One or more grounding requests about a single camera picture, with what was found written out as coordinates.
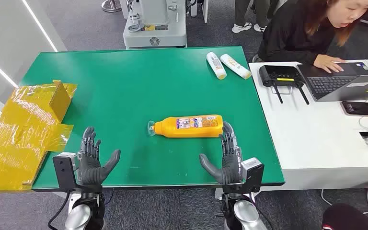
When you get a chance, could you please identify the person's hand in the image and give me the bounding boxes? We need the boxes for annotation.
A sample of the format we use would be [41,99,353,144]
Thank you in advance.
[313,54,347,74]

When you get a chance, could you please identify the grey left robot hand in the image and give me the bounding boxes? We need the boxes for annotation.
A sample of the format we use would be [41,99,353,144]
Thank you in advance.
[77,126,121,186]

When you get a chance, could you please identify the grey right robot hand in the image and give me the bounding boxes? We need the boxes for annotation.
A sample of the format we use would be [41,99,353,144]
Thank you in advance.
[199,121,244,186]

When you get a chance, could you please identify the orange bottle with clear cap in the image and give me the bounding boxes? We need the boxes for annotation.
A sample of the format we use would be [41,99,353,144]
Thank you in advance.
[147,115,225,139]

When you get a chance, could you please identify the white bottle with yellow cap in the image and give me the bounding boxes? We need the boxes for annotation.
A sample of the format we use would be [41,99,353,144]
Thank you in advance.
[206,52,228,81]
[220,53,252,80]

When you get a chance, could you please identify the grey laptop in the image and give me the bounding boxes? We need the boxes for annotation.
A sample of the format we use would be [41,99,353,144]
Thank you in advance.
[297,62,368,103]

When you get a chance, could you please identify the person at laptop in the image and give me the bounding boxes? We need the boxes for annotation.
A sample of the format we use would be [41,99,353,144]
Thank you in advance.
[251,0,368,74]

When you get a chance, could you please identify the black router with antennas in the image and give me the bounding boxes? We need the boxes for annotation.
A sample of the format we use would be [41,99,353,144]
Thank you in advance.
[258,65,311,106]

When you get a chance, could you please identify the black smartphone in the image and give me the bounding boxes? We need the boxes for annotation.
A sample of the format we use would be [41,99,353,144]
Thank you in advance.
[340,100,368,118]

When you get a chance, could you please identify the yellow taped cardboard box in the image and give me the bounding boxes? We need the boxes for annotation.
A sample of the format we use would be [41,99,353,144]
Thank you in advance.
[0,80,78,193]

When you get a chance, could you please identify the standing person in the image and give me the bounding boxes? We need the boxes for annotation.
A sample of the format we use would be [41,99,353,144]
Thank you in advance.
[231,0,281,34]

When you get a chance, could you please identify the person in black clothing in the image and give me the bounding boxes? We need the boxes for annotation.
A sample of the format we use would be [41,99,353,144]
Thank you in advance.
[322,179,368,230]

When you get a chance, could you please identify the white machine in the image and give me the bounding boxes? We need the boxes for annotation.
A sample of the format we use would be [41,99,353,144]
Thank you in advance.
[122,0,188,49]

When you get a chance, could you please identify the metal chair base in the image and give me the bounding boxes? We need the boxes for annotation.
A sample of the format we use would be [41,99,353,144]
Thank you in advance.
[101,0,122,13]

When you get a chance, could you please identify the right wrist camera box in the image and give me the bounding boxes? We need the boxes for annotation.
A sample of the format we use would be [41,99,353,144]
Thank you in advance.
[240,158,265,193]

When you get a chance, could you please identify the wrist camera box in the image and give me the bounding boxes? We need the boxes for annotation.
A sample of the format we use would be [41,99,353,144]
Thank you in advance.
[52,152,79,193]
[240,158,265,193]

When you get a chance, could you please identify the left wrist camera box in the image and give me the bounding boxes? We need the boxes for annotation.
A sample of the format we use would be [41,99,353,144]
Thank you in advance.
[52,152,79,193]

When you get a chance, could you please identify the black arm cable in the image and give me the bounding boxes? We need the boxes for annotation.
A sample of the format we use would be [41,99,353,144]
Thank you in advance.
[47,190,72,230]

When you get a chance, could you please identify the white floor cable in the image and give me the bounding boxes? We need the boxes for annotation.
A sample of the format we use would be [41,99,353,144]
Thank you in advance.
[320,189,333,207]

